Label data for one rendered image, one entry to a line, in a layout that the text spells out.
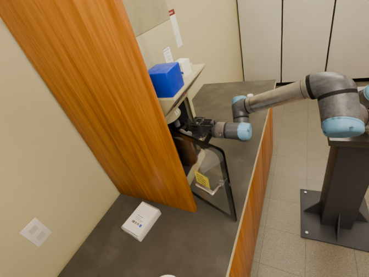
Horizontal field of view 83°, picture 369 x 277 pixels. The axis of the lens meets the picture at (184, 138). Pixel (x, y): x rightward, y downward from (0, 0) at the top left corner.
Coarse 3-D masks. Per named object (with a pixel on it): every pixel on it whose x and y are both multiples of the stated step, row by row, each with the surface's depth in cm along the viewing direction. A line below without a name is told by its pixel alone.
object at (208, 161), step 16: (176, 144) 83; (192, 144) 73; (208, 144) 67; (192, 160) 81; (208, 160) 72; (224, 160) 65; (192, 176) 90; (208, 176) 79; (224, 176) 70; (192, 192) 102; (224, 192) 77; (224, 208) 85
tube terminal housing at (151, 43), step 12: (168, 24) 86; (144, 36) 73; (156, 36) 79; (168, 36) 86; (144, 48) 74; (156, 48) 80; (144, 60) 74; (156, 60) 80; (192, 108) 110; (192, 120) 117
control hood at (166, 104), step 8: (200, 64) 93; (192, 72) 88; (200, 72) 92; (184, 80) 83; (192, 80) 83; (184, 88) 78; (176, 96) 73; (160, 104) 76; (168, 104) 74; (168, 112) 78
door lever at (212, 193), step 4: (196, 184) 79; (200, 184) 78; (200, 188) 78; (204, 188) 76; (208, 188) 76; (216, 188) 75; (220, 188) 77; (208, 192) 75; (212, 192) 74; (212, 196) 74
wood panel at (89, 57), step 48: (0, 0) 65; (48, 0) 57; (96, 0) 51; (48, 48) 69; (96, 48) 61; (96, 96) 75; (144, 96) 65; (96, 144) 97; (144, 144) 81; (144, 192) 109
